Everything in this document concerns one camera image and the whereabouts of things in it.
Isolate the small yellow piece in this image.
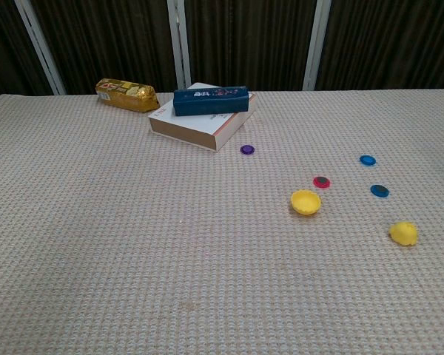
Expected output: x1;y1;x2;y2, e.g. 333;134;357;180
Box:
388;221;419;247

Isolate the gold foil snack packet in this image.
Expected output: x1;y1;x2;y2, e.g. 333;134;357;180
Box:
95;78;161;113

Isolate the white frame post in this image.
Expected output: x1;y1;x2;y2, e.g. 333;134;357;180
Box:
166;0;192;92
302;0;333;92
13;0;67;95

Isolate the blue printed pencil case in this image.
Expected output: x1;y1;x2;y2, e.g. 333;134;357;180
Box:
172;85;250;118

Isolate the yellow cap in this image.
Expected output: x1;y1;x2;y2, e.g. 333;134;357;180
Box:
290;189;323;216

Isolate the white thick book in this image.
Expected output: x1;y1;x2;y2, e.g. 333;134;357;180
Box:
148;82;257;152

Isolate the black pleated curtain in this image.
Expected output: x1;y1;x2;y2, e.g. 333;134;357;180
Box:
0;0;444;103

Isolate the beige woven tablecloth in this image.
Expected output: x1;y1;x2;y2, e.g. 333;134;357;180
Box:
0;87;444;355

